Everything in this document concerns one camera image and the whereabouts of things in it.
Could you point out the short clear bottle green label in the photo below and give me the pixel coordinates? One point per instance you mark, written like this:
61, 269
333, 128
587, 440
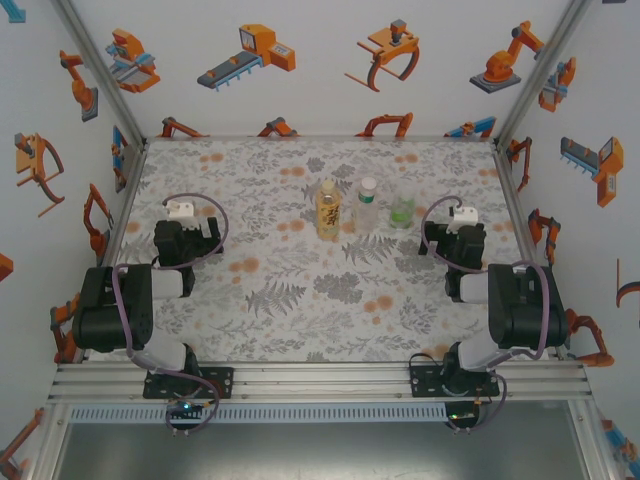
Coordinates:
402, 217

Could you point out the clear water bottle green label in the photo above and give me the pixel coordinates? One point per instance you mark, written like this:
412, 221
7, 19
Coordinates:
366, 212

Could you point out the white bottle cap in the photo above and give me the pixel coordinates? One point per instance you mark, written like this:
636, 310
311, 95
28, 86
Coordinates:
368, 183

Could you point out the yellow tea bottle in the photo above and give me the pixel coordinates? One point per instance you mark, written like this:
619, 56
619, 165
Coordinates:
329, 215

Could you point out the yellow bottle cap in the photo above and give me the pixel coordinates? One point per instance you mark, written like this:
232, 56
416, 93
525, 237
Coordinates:
327, 186

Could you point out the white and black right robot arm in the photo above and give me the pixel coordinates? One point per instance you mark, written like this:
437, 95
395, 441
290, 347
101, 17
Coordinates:
525, 305

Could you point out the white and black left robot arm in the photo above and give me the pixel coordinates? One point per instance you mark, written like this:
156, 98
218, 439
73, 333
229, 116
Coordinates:
110, 310

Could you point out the floral print tablecloth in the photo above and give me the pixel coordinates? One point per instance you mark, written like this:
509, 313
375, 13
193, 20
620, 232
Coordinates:
325, 320

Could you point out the small circuit board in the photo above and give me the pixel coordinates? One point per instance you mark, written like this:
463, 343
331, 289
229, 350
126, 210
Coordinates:
460, 416
185, 407

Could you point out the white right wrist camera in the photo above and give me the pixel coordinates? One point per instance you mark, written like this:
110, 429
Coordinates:
464, 217

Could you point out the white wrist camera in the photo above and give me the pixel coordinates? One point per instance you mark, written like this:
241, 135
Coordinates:
181, 212
464, 217

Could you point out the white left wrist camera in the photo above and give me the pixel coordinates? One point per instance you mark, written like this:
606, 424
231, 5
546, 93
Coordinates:
181, 212

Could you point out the aluminium side rail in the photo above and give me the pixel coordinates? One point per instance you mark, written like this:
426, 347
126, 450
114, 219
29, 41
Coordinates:
120, 220
519, 220

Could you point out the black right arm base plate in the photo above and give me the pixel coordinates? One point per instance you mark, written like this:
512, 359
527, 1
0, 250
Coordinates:
425, 385

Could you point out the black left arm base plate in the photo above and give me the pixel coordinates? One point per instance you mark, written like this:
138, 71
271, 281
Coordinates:
220, 382

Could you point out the aluminium back rail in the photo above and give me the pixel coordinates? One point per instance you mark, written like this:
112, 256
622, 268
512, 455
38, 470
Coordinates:
320, 137

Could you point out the aluminium frame post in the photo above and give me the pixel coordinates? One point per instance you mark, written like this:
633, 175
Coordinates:
545, 70
100, 70
595, 440
47, 445

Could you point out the aluminium front rail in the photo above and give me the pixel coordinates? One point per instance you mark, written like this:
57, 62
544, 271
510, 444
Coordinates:
320, 382

